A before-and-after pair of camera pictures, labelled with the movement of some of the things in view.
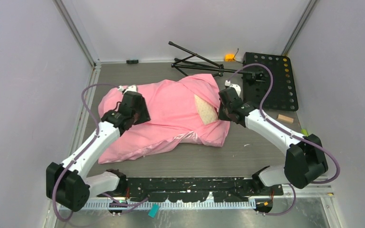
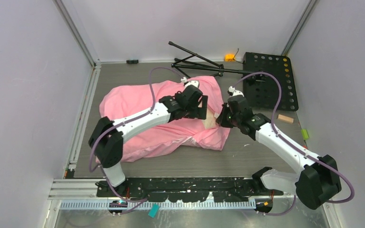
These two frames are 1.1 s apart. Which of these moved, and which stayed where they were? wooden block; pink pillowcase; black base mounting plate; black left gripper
Moved: black left gripper
Stayed: black base mounting plate; pink pillowcase; wooden block
